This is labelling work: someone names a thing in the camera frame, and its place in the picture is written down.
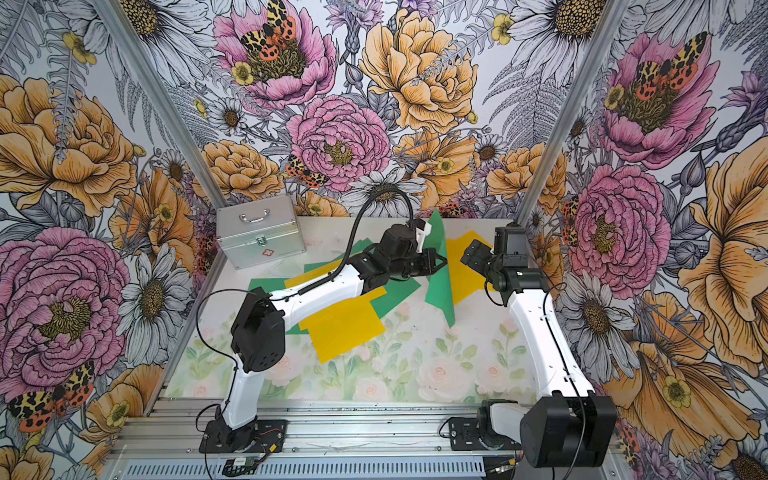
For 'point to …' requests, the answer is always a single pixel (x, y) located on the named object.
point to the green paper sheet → (396, 291)
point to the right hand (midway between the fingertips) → (475, 261)
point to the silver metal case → (260, 231)
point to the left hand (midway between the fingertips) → (447, 269)
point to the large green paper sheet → (439, 293)
